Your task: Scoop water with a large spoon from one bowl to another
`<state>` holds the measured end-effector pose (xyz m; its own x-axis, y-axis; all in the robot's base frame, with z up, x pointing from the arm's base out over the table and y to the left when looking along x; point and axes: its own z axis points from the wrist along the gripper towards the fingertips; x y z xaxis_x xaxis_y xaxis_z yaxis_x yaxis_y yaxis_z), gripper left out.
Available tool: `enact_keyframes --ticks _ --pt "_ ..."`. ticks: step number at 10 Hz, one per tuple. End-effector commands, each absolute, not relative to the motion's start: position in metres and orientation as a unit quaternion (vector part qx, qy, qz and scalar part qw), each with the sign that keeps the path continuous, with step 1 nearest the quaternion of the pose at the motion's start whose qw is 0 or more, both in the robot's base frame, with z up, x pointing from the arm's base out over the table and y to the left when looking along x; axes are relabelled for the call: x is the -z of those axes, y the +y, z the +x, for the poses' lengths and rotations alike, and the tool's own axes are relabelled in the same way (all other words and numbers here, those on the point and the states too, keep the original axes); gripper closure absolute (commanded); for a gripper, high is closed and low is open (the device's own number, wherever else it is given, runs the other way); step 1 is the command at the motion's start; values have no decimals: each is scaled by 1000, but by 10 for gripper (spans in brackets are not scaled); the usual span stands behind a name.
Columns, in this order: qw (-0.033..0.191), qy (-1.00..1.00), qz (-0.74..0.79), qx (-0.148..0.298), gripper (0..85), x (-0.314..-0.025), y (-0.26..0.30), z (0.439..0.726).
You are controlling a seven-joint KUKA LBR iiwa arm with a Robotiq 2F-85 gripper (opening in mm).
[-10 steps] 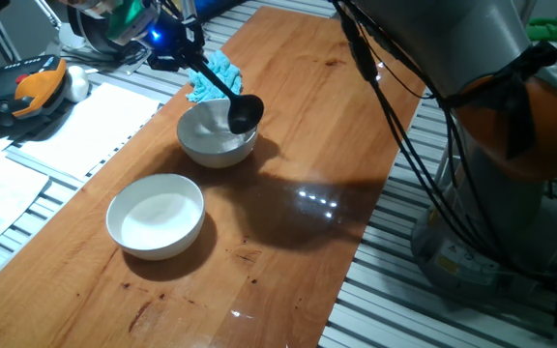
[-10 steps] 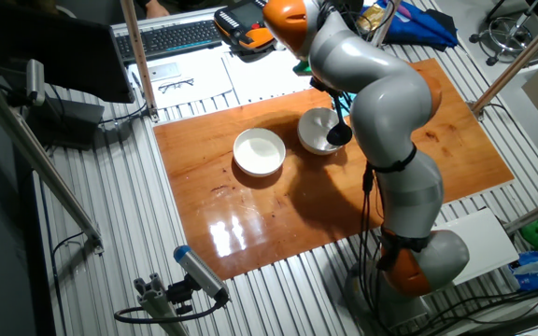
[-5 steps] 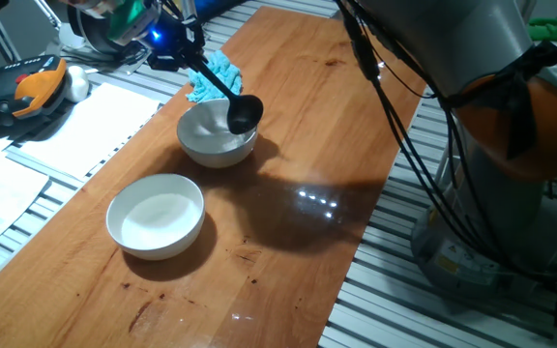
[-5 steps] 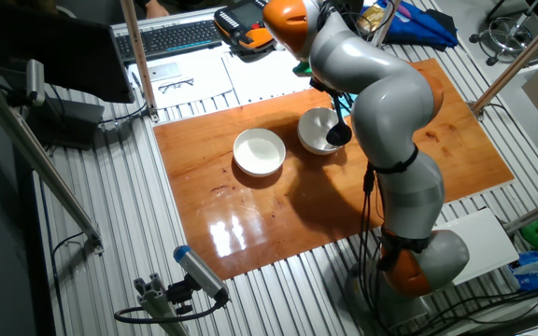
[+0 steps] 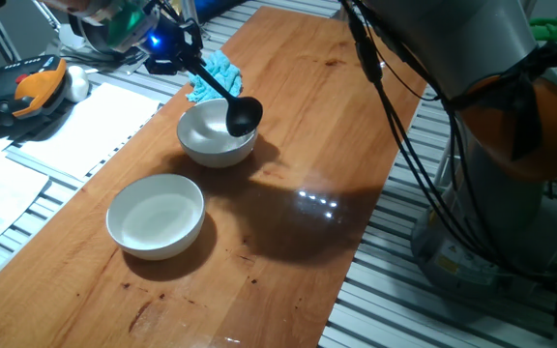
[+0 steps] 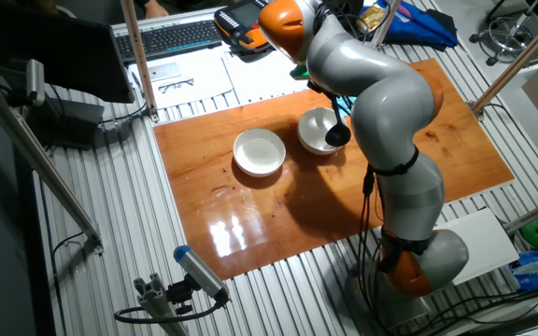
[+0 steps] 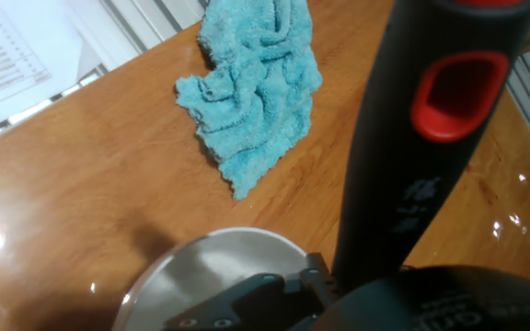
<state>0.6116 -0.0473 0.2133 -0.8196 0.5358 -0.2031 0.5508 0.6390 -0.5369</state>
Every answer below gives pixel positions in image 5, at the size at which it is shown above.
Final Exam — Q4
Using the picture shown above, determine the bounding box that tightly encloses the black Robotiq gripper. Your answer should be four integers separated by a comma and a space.
141, 14, 206, 76

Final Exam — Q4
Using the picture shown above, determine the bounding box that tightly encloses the black ladle with red accents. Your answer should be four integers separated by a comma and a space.
184, 57, 264, 138

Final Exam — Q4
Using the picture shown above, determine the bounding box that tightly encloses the white ceramic bowl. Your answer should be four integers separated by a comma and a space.
105, 173, 207, 262
176, 98, 260, 169

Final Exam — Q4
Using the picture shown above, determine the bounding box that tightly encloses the teal terry cloth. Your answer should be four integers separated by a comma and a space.
185, 49, 244, 104

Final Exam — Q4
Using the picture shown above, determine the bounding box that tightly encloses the white computer mouse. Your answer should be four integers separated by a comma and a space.
64, 65, 91, 103

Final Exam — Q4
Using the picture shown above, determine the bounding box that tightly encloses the orange black teach pendant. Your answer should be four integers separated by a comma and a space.
0, 54, 70, 130

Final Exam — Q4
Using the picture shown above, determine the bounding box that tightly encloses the glossy wooden board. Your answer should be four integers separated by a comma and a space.
0, 5, 429, 348

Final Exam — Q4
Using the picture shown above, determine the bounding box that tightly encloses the black loose cable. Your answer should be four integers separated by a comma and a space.
63, 45, 150, 73

